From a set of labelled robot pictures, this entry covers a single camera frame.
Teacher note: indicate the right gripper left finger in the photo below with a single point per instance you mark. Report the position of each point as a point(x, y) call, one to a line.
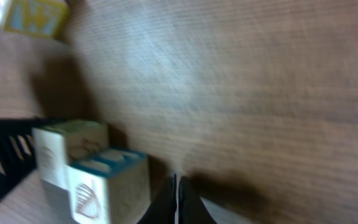
point(163, 207)

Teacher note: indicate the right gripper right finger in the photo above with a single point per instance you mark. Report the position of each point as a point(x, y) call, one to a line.
point(191, 209)

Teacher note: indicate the wooden block blue H side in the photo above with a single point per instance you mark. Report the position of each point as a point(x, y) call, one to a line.
point(111, 186)

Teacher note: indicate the wooden block red pattern top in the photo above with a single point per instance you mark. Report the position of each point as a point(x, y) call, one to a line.
point(58, 144)

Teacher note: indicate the wooden block yellow side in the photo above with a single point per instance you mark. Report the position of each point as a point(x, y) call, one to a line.
point(40, 18)

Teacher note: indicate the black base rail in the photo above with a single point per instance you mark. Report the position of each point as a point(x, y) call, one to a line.
point(17, 151)

